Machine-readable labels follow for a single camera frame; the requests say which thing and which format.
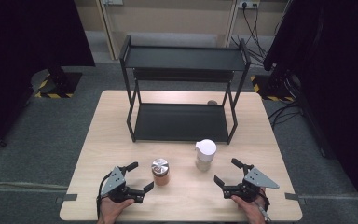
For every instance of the black curtain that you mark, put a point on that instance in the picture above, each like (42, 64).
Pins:
(18, 46)
(338, 62)

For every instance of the person's right hand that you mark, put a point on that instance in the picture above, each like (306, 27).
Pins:
(250, 211)

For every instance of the black metal two-tier rack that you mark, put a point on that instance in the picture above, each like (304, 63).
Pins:
(183, 59)

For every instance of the person's left hand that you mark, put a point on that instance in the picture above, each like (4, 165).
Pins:
(112, 210)

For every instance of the black stand base striped tape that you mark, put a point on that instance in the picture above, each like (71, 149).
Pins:
(65, 82)
(270, 88)

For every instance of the small grey round object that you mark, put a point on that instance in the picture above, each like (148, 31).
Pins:
(212, 102)

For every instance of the white wall socket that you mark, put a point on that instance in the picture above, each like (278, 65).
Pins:
(248, 3)

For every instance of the grey tape strip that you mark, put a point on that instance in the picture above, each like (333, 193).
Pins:
(293, 196)
(66, 198)

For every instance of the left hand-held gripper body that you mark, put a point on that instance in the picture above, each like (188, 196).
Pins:
(113, 182)

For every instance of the metal-lidded spice jar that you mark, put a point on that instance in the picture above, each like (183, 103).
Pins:
(160, 166)

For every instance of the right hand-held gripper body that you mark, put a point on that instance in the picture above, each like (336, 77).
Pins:
(256, 182)

